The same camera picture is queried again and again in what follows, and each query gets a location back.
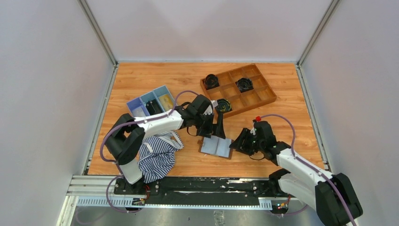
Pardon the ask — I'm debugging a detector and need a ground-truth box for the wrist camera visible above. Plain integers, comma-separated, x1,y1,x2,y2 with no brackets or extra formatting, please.
251,116,262,136
210,100,218,113

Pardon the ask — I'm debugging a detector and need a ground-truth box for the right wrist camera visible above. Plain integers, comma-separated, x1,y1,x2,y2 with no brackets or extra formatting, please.
251,116,262,136

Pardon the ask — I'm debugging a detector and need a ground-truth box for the black card in organizer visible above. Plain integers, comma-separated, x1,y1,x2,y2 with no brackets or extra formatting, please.
145,99,163,115

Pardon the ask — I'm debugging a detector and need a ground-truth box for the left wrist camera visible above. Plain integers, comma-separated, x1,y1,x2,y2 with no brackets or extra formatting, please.
210,100,218,113

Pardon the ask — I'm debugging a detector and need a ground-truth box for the aluminium front rail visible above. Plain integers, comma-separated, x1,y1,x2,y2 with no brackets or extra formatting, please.
67,176,297,213

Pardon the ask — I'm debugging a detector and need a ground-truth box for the white card in organizer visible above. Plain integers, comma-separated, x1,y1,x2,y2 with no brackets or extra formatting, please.
132,106,147,117

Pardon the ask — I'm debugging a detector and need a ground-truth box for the blue three-compartment organizer box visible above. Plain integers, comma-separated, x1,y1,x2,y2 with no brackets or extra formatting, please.
127,85,175,117

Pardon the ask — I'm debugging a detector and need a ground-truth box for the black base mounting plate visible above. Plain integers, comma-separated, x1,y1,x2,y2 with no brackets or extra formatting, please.
112,177,289,206

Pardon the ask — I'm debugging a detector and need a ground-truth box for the yellow card in organizer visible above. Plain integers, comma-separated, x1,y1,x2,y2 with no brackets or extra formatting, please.
158,94,174,111

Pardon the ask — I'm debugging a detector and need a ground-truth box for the black rolled belt front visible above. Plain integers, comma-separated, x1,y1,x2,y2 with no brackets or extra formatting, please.
215,98,232,113

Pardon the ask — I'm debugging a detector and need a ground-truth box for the black rolled belt centre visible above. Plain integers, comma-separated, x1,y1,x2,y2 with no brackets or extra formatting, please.
235,78,254,93

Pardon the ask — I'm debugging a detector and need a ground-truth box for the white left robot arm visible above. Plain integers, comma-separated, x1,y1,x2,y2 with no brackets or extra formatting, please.
100,95,225,194

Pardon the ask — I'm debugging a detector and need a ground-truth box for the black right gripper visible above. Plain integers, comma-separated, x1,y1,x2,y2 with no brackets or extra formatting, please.
230,128,265,156

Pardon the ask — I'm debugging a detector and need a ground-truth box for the brown leather card holder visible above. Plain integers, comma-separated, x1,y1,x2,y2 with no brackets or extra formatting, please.
199,136,232,159

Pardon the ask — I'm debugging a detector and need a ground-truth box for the black rolled belt back left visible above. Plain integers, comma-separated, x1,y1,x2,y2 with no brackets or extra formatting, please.
204,74,220,90

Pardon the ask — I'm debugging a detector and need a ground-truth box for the black rolled belt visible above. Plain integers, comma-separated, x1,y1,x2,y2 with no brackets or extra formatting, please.
204,74,220,90
215,98,232,113
235,78,254,93

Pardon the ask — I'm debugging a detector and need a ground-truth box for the blue white striped cloth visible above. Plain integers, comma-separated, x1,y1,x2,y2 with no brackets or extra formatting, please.
138,131,184,184

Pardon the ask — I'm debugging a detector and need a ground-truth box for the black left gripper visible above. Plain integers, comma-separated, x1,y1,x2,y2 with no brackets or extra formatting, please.
194,112,225,139

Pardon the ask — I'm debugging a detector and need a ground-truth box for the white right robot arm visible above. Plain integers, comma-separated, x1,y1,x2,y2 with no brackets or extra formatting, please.
230,121,363,226

